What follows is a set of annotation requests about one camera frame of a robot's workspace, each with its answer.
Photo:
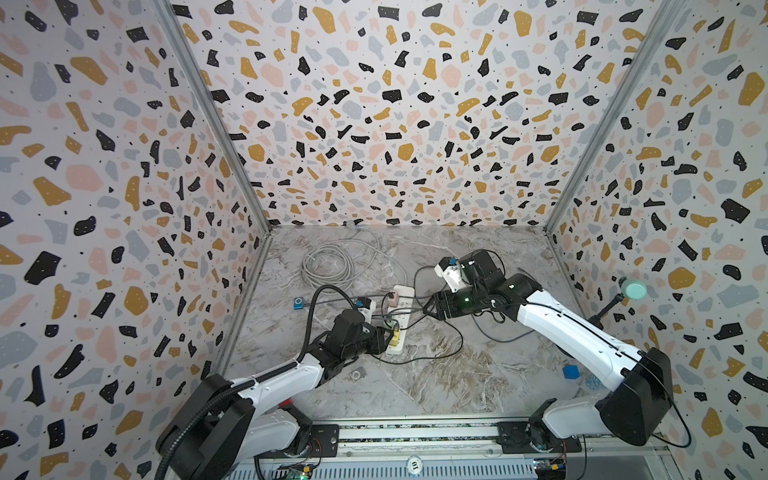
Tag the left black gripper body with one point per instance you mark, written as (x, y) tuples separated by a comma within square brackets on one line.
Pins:
[(375, 343)]

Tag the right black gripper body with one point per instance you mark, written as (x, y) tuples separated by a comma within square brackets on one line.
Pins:
[(459, 304)]

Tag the white power strip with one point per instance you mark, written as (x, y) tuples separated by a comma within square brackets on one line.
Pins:
[(402, 313)]

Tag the pink USB charger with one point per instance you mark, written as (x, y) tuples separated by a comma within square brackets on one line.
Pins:
[(393, 298)]

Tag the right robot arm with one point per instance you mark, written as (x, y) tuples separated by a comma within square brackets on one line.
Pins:
[(638, 382)]

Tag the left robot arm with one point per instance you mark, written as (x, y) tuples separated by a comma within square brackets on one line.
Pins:
[(225, 422)]

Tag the blue cube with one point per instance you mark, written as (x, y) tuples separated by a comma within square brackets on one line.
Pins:
[(571, 372)]

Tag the clear plastic packet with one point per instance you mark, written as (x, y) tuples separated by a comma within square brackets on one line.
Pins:
[(592, 383)]

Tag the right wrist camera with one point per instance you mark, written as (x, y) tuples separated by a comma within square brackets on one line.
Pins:
[(451, 272)]

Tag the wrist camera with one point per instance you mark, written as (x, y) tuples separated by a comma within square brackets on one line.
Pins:
[(451, 272), (366, 306)]

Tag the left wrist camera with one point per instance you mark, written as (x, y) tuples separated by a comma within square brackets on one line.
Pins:
[(366, 306)]

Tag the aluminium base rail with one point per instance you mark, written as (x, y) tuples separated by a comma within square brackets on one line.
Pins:
[(424, 448)]

